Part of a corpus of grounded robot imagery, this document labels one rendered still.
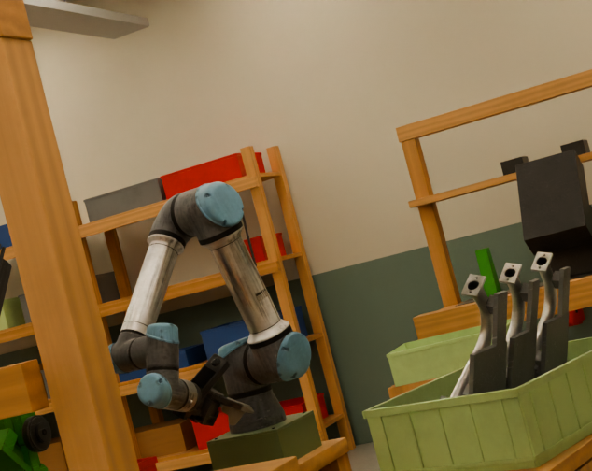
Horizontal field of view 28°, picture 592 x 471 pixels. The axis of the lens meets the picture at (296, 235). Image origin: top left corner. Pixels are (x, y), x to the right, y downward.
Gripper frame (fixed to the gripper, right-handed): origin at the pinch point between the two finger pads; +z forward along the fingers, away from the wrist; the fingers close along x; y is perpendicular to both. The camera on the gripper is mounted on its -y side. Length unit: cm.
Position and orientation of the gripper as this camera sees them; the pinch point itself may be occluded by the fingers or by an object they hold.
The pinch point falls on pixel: (232, 396)
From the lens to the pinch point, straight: 296.1
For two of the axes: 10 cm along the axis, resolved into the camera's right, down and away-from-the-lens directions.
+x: 7.9, 3.5, -5.1
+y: -4.1, 9.1, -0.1
